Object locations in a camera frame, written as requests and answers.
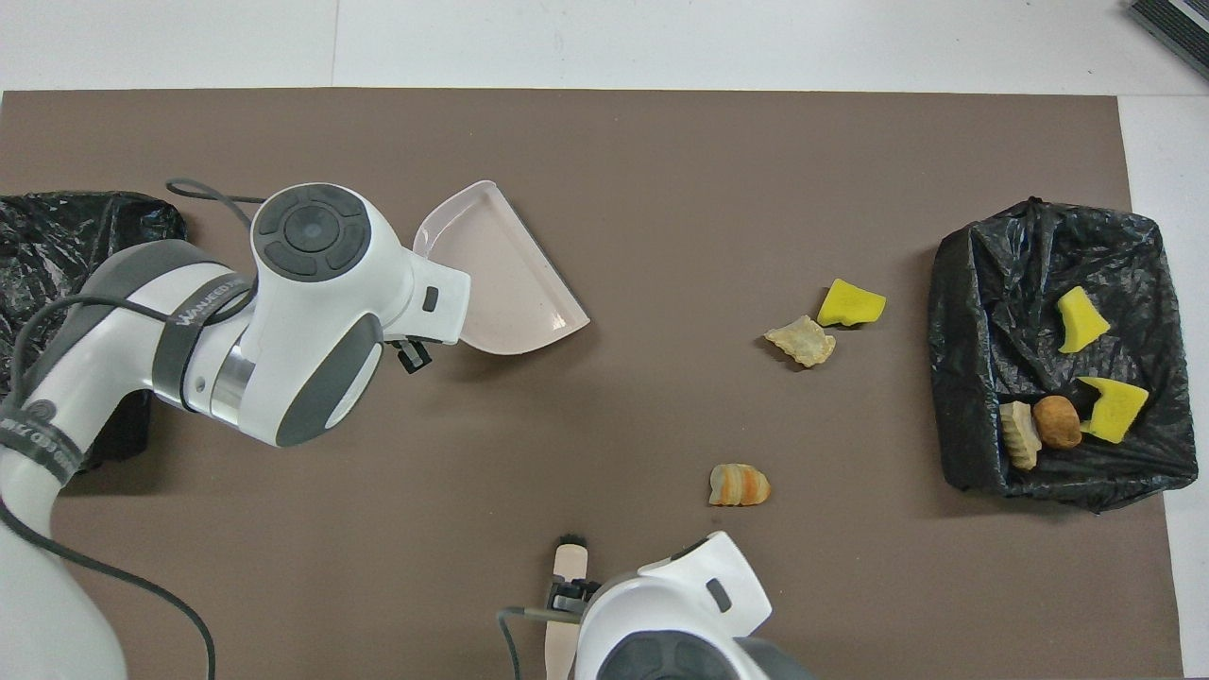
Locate striped bread roll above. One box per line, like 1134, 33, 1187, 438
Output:
999, 401, 1043, 471

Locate beige plastic dustpan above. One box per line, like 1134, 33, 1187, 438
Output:
413, 180, 591, 356

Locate dark ribbed panel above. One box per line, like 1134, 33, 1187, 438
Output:
1127, 0, 1209, 81

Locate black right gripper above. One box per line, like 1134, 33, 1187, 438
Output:
548, 580, 603, 624

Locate pale bread piece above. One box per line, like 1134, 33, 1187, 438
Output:
763, 315, 837, 369

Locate bin with black bag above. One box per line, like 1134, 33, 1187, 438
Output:
926, 196, 1200, 514
0, 192, 188, 473

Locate striped croissant piece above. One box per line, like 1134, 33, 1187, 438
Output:
708, 463, 772, 507

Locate yellow sponge piece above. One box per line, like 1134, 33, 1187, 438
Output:
817, 279, 889, 329
1056, 286, 1112, 354
1077, 376, 1150, 445

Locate brown table mat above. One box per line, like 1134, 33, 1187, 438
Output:
0, 88, 1183, 680

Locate beige brush black bristles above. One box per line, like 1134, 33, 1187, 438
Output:
543, 535, 591, 680

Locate brown bread nugget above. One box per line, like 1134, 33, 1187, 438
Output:
1032, 395, 1083, 451

